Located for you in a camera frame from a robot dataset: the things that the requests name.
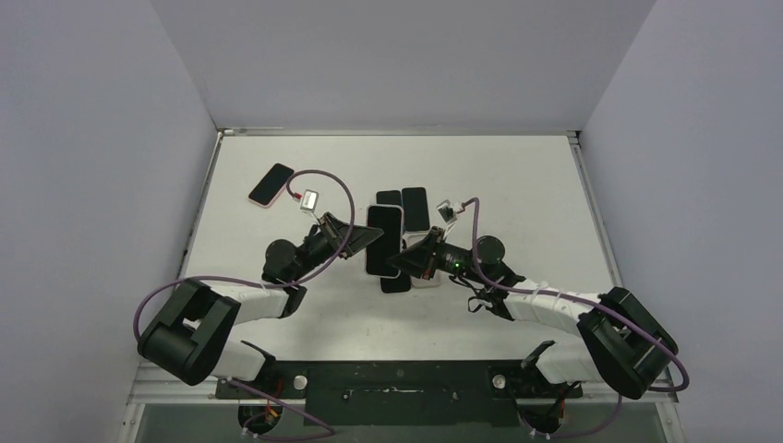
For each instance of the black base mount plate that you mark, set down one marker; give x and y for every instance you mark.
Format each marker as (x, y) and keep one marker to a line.
(491, 392)

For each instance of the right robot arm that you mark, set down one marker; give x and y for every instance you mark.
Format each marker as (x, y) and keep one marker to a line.
(622, 345)

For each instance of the phone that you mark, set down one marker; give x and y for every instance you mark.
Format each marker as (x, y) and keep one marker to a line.
(389, 197)
(389, 219)
(271, 185)

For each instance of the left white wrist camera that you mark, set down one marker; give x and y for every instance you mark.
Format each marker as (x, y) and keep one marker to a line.
(308, 201)

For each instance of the aluminium table frame rail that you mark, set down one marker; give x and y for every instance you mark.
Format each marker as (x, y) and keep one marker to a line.
(422, 131)

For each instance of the beige phone case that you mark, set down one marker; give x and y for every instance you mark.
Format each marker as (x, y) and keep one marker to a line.
(434, 280)

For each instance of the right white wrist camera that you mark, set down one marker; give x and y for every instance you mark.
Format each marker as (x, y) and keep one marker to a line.
(449, 211)

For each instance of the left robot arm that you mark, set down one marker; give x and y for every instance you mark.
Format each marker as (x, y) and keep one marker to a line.
(189, 336)

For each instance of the black smartphone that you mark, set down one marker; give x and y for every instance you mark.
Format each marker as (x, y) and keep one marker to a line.
(415, 205)

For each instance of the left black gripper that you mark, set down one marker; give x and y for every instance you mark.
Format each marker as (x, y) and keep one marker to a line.
(359, 237)

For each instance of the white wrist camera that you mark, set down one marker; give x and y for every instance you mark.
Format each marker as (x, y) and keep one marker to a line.
(449, 211)
(308, 201)

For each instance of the black phone case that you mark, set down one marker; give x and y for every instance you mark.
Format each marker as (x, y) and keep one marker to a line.
(400, 284)

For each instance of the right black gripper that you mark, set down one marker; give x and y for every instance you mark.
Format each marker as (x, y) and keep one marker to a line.
(430, 254)

